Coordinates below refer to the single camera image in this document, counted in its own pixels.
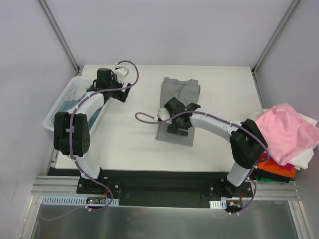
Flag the white plastic laundry basket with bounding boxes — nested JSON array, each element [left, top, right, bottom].
[[43, 76, 99, 132]]

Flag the aluminium frame post right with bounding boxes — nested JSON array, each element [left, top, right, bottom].
[[252, 0, 302, 75]]

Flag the purple cable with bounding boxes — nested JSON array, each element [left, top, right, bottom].
[[37, 60, 140, 221], [135, 111, 271, 218]]

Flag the grey t-shirt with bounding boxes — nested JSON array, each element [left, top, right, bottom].
[[156, 77, 200, 147]]

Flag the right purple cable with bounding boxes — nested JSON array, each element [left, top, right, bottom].
[[135, 111, 271, 218]]

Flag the cable duct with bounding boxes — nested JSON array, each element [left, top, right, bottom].
[[42, 196, 120, 207], [209, 200, 227, 210]]

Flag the aluminium front rail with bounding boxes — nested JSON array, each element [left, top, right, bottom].
[[31, 175, 302, 201]]

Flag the magenta t-shirt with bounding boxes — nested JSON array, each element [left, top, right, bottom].
[[257, 153, 295, 171]]

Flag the aluminium frame post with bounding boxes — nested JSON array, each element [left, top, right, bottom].
[[252, 0, 302, 75], [37, 0, 81, 76]]

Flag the left cable duct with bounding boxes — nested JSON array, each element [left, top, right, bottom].
[[42, 196, 120, 207]]

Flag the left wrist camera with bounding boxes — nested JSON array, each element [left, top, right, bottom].
[[114, 64, 129, 84]]

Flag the black t-shirt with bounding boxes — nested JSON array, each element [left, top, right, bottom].
[[250, 169, 291, 183]]

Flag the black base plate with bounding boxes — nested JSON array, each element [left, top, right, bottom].
[[76, 170, 253, 208]]

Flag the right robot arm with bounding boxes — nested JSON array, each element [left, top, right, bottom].
[[158, 97, 269, 197]]

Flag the white t-shirt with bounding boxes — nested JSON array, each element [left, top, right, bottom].
[[249, 109, 318, 170]]

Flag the green t-shirt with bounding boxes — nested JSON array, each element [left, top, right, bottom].
[[253, 175, 275, 183]]

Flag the aluminium frame post left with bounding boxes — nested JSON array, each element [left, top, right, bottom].
[[37, 0, 81, 76]]

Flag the blue-grey t-shirt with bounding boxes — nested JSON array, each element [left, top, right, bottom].
[[59, 88, 104, 131]]

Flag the right cable duct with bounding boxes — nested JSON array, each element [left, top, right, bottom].
[[209, 200, 227, 210]]

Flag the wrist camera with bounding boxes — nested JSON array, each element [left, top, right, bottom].
[[157, 108, 168, 121], [114, 64, 129, 84]]

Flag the orange t-shirt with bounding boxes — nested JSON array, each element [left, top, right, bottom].
[[257, 159, 297, 178]]

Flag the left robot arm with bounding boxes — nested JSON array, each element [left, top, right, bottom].
[[53, 66, 131, 194]]

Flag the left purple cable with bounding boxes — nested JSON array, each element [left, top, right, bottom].
[[37, 60, 140, 221]]

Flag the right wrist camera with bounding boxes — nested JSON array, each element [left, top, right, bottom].
[[157, 108, 168, 121]]

